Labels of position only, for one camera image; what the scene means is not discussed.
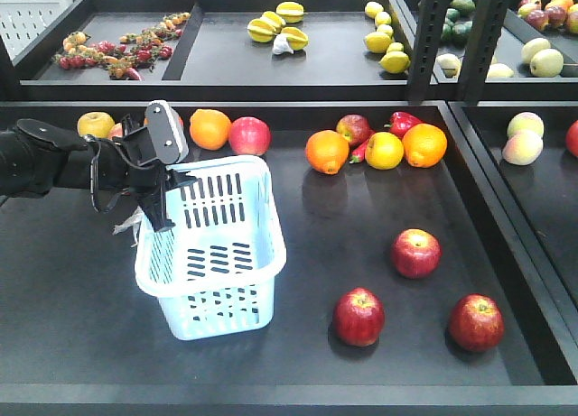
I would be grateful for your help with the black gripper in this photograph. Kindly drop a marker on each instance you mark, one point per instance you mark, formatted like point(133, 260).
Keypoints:
point(120, 163)

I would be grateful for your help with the light blue plastic basket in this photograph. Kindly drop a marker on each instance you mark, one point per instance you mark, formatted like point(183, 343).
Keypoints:
point(214, 272)

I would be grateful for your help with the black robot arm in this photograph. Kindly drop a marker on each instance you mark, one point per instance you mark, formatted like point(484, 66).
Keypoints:
point(37, 157)

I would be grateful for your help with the orange far left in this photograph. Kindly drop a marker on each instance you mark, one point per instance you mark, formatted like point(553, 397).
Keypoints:
point(209, 128)

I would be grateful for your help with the orange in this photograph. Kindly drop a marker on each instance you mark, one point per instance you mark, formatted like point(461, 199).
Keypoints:
point(327, 151)
point(209, 128)
point(424, 145)

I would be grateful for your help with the yellow apple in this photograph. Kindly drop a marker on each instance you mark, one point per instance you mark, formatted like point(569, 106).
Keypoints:
point(98, 124)

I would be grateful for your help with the pink red apple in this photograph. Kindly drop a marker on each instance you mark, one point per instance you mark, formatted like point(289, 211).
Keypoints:
point(249, 135)

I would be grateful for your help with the white garlic bulb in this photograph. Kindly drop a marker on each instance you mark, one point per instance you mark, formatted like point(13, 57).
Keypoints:
point(281, 45)

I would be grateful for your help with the red chili pepper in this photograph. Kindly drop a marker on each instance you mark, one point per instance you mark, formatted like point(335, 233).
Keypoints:
point(358, 155)

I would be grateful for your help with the yellow starfruit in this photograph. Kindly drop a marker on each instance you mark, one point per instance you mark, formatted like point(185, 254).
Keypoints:
point(296, 38)

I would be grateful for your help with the red green apple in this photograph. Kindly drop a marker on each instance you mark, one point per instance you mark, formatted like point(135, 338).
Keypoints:
point(354, 128)

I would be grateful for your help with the yellow round fruit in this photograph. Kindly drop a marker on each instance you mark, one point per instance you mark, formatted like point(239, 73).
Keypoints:
point(384, 151)

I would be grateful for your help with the dark red apple front left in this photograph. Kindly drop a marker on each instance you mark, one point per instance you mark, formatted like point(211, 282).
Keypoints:
point(358, 317)

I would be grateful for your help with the dark red apple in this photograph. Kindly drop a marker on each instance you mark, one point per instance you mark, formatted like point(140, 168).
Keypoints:
point(476, 323)
point(358, 317)
point(415, 253)

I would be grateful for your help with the red bell pepper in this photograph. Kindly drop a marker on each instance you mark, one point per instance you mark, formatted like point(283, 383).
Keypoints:
point(400, 122)

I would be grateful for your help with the dark red apple middle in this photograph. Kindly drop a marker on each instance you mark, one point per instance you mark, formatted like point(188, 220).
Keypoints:
point(415, 253)

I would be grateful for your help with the black wooden fruit stand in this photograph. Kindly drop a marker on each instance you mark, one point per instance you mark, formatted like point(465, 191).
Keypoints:
point(79, 338)

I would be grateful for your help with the orange right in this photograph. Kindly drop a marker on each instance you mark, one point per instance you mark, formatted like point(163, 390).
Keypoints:
point(424, 145)

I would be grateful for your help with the dark red apple front right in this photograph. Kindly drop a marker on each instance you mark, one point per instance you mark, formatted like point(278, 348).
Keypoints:
point(476, 323)

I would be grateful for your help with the peach rear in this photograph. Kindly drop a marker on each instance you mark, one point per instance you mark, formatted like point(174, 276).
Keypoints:
point(526, 121)

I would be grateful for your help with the red apple back left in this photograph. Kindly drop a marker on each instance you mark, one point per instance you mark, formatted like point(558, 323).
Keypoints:
point(571, 139)

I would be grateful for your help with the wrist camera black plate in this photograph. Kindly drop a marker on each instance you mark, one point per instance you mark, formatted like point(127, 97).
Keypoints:
point(167, 139)

